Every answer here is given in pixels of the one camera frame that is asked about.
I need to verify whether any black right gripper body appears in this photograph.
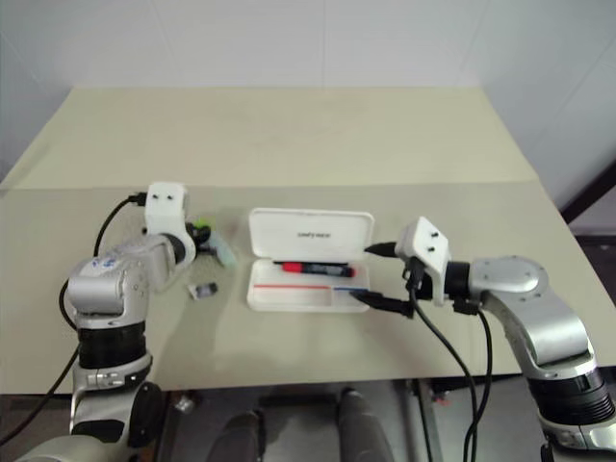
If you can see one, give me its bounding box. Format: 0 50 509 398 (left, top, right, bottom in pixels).
401 256 437 308

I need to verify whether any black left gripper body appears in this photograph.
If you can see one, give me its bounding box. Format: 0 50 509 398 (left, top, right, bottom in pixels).
186 221 214 255

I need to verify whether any pale teal marker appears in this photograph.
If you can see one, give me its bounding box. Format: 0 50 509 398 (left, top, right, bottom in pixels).
210 230 240 269

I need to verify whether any red and black marker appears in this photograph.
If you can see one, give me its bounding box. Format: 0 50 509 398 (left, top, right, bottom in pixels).
273 260 359 279

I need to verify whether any white plastic pencil case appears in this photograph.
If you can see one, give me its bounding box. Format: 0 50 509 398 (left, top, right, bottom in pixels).
245 207 376 314

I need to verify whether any dark rounded shape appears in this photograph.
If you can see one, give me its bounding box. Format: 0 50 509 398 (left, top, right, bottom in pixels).
211 410 267 462
335 387 397 462

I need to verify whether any grey metal table leg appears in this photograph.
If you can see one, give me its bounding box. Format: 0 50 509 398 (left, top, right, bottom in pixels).
406 378 443 462

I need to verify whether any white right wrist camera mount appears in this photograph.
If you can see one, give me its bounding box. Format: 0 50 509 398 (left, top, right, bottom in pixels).
394 216 452 308

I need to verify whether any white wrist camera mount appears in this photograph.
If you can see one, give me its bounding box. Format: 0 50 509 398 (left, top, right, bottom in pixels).
394 216 452 308
143 181 196 264

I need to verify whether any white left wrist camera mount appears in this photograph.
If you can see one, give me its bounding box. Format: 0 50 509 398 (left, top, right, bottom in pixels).
143 181 196 264

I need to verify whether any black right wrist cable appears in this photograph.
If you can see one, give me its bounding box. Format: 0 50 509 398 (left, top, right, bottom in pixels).
406 269 482 462

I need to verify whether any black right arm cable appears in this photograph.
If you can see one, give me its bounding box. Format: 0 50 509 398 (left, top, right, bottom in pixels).
451 296 495 462

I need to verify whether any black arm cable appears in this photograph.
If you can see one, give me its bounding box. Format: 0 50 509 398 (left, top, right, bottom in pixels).
0 192 148 447
451 296 495 462

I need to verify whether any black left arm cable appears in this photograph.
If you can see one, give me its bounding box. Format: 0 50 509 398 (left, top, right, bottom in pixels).
0 192 148 447

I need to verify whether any dark diagonal frame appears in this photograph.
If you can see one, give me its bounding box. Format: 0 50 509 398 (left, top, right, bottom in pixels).
560 158 616 251

